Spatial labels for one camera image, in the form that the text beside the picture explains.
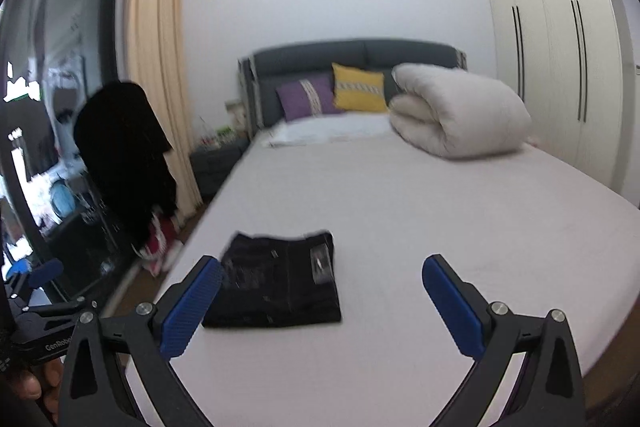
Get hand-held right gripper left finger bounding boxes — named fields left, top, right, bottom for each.
left=59, top=254, right=224, bottom=427

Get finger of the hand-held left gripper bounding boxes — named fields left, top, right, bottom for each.
left=7, top=258, right=97, bottom=310

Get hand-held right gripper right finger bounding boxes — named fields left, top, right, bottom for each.
left=421, top=253, right=586, bottom=427

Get dark denim pants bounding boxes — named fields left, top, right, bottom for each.
left=202, top=231, right=343, bottom=329

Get person's left hand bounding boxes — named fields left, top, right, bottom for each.
left=15, top=352, right=66, bottom=425

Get blue round object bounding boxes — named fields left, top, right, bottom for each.
left=50, top=184, right=76, bottom=223

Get red and white clothing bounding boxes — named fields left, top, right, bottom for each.
left=132, top=212, right=183, bottom=275

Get bed with white sheet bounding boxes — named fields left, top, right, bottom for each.
left=125, top=107, right=640, bottom=427

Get dark grey nightstand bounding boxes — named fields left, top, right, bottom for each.
left=189, top=138, right=251, bottom=202

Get black hanging garment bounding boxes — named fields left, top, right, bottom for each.
left=74, top=81, right=178, bottom=253

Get small clutter on nightstand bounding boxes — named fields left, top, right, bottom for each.
left=200, top=117, right=237, bottom=148

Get rolled white duvet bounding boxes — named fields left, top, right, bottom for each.
left=389, top=63, right=532, bottom=160

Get white pillow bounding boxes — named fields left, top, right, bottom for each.
left=267, top=112, right=396, bottom=148

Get yellow patterned cushion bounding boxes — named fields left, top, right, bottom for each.
left=331, top=63, right=390, bottom=114

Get purple patterned cushion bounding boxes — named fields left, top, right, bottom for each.
left=275, top=76, right=343, bottom=122

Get dark framed glass door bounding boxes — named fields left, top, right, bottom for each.
left=0, top=0, right=132, bottom=308

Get beige curtain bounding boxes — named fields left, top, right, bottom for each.
left=122, top=0, right=203, bottom=218

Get cream wardrobe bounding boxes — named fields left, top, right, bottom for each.
left=481, top=0, right=636, bottom=202

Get grey upholstered headboard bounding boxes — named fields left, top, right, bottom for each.
left=237, top=38, right=468, bottom=140

